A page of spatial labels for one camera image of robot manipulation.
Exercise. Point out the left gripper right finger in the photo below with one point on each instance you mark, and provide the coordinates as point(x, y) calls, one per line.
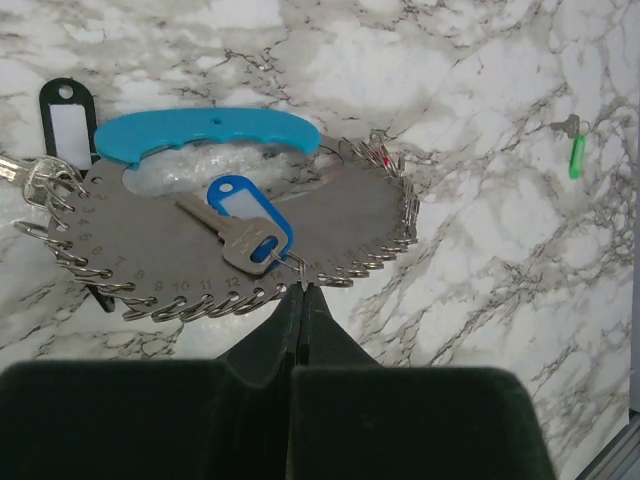
point(352, 418)

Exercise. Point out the blue tagged key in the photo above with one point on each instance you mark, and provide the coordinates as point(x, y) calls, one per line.
point(235, 229)

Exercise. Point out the black tagged key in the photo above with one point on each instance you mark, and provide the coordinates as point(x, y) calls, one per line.
point(69, 123)

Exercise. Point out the green tagged key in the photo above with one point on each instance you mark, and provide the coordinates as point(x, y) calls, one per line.
point(576, 130)

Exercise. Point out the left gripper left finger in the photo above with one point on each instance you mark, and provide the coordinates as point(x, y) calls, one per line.
point(223, 418)

